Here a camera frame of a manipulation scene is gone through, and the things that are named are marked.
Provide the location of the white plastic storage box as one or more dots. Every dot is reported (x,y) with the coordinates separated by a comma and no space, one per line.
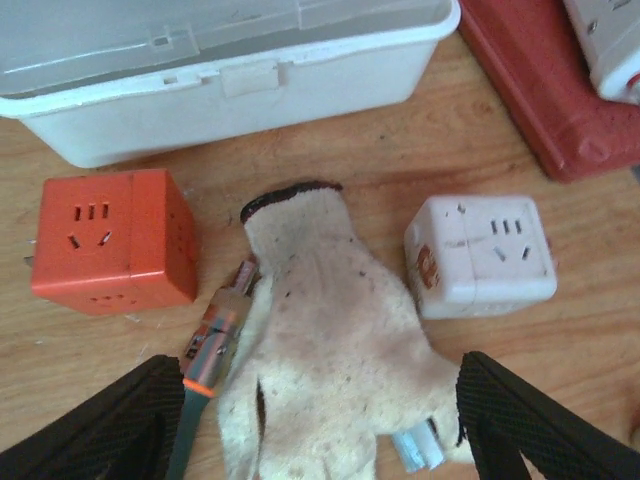
(103,82)

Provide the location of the white power supply unit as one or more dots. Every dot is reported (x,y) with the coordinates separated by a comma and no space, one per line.
(608,34)

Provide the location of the red tray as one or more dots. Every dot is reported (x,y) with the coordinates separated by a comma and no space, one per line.
(531,54)

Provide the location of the white cotton work glove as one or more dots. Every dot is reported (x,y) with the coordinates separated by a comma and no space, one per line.
(332,354)

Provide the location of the orange cube power socket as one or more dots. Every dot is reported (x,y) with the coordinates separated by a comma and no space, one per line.
(115,243)

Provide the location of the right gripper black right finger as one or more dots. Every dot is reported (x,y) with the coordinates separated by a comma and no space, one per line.
(507,421)

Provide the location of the white cube power socket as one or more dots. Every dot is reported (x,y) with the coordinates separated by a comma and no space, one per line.
(478,256)

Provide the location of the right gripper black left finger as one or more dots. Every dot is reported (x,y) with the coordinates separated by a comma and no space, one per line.
(125,431)

